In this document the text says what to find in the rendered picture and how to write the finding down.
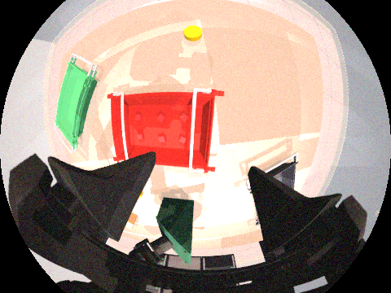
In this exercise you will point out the red plastic tray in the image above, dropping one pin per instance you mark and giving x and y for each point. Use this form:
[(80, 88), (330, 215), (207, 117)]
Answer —
[(172, 105)]

